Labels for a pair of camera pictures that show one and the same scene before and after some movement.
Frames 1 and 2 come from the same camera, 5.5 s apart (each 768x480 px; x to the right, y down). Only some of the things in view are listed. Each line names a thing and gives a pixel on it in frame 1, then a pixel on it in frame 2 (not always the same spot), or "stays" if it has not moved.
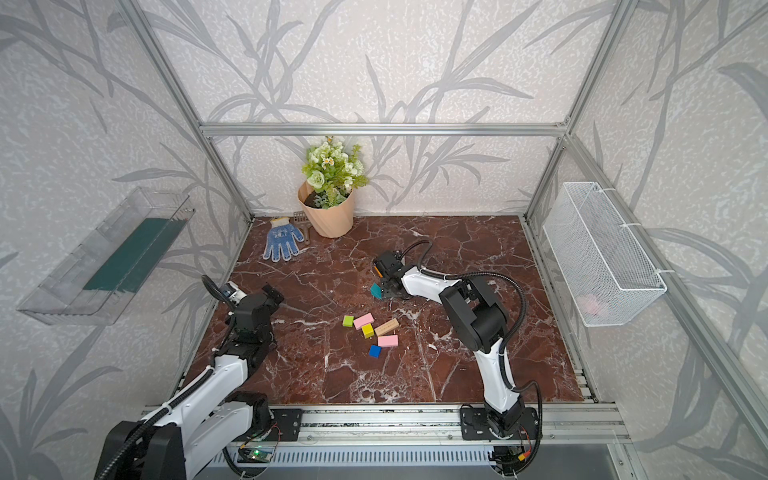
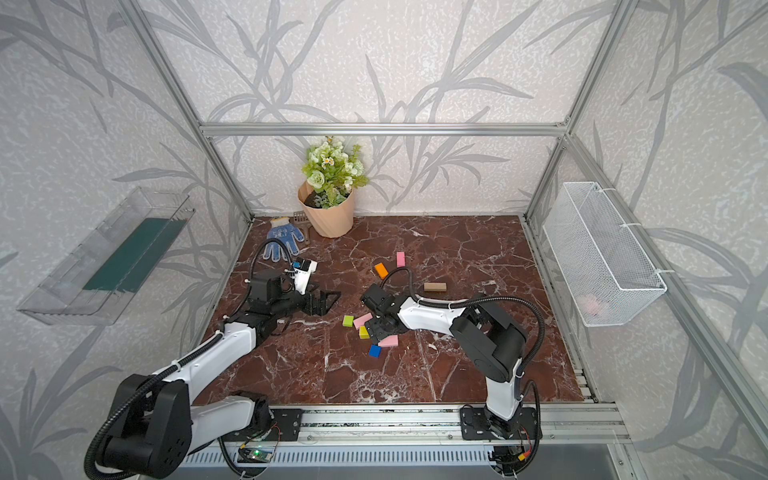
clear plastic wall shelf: x=102 y=272 stays
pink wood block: x=388 y=341 stays
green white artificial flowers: x=332 y=174 stays
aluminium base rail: x=438 y=426 stays
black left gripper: x=266 y=294 to x=310 y=301
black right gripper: x=387 y=283 to x=376 y=313
